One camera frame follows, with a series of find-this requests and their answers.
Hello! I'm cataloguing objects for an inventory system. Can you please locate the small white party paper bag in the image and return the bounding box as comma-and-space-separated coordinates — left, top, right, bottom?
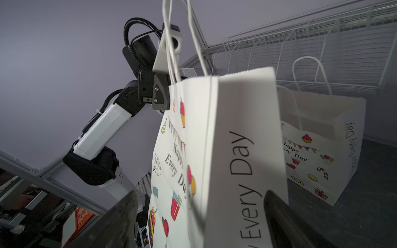
276, 55, 367, 207

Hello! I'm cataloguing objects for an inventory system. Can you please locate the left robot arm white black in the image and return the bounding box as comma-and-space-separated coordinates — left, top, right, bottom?
63, 18, 171, 218

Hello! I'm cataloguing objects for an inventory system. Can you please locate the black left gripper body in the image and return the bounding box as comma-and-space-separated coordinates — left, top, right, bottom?
138, 70, 155, 104

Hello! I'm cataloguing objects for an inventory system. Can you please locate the flat stack of paper bags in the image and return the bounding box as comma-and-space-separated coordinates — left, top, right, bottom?
61, 207, 94, 248

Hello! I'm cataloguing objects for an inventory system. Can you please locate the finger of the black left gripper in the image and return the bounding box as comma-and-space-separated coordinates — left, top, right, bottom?
152, 73, 171, 111

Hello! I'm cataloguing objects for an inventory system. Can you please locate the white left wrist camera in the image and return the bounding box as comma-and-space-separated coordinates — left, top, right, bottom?
153, 24, 182, 74

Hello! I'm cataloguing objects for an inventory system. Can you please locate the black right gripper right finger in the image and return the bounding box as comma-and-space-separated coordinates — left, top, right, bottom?
264, 190, 335, 248

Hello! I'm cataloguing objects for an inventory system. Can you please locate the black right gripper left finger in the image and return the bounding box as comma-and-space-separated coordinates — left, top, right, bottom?
66, 191, 138, 248

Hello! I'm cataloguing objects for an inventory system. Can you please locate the large white party paper bag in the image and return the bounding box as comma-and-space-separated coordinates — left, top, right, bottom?
147, 1, 288, 248

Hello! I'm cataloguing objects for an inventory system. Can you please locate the white wire wall shelf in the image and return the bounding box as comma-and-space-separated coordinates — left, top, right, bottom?
194, 1, 397, 94

